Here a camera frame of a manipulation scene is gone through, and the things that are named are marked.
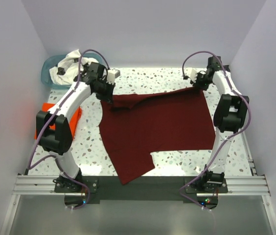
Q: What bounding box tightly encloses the dark red t-shirt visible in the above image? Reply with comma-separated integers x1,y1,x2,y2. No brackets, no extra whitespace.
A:
99,88,215,184

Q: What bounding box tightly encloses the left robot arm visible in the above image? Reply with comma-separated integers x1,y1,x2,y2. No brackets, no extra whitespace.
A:
36,62,120,192

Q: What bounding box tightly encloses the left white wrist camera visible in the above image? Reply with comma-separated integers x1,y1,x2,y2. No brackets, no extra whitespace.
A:
106,69,120,84

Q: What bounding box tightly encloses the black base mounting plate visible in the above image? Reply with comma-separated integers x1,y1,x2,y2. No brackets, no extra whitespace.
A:
53,176,229,207

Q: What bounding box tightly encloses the teal plastic basket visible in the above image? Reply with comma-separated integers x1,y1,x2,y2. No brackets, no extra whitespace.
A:
41,52,102,90

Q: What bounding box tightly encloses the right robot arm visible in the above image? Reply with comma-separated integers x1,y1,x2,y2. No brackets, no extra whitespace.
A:
188,56,249,192

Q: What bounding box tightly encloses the white t-shirt with black print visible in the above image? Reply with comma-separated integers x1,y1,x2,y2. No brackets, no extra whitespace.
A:
49,48,98,86

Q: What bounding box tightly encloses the folded orange t-shirt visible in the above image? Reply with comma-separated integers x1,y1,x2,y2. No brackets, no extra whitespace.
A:
42,103,82,139

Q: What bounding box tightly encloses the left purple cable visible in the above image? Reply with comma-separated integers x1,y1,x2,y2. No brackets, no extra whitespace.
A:
27,49,112,210

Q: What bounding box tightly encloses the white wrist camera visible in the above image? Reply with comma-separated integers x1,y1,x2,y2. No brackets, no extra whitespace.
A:
183,68,197,85
106,69,120,84

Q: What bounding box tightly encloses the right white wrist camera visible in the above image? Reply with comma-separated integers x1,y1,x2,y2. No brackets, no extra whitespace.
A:
183,68,197,85

